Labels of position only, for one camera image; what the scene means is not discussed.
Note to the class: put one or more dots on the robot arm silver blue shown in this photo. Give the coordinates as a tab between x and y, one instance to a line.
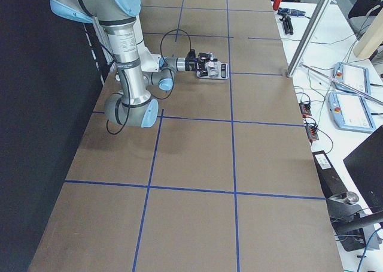
137	68

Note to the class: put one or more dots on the near blue teach pendant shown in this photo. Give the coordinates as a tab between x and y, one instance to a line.
350	112

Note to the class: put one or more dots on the blue teach pendant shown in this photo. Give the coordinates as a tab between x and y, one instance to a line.
350	112
353	76

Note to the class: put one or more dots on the orange black connector block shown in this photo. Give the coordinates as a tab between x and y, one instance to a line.
305	109
312	132

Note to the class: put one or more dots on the glass sauce bottle metal spout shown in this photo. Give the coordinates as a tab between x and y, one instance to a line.
213	69

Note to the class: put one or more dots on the black flat box white label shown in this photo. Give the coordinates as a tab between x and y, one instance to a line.
330	180

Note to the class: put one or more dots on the far blue teach pendant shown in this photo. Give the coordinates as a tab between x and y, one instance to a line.
353	76

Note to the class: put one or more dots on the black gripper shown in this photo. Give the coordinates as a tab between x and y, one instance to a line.
190	66

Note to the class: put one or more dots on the wooden beam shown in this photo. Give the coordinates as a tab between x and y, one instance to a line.
372	38

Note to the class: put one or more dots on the aluminium frame post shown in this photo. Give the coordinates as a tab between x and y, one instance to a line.
308	34

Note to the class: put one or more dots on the silver digital kitchen scale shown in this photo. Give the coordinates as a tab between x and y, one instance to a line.
224	72

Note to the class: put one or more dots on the black office chair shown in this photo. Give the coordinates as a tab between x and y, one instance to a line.
362	14

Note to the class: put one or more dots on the far orange black connector block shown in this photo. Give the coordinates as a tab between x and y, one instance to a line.
305	109

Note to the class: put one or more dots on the black computer monitor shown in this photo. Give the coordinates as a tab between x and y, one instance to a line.
364	165

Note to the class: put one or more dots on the black folded tripod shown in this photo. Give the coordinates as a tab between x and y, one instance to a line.
287	24

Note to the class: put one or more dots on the near orange black connector block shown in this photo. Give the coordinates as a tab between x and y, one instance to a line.
312	132

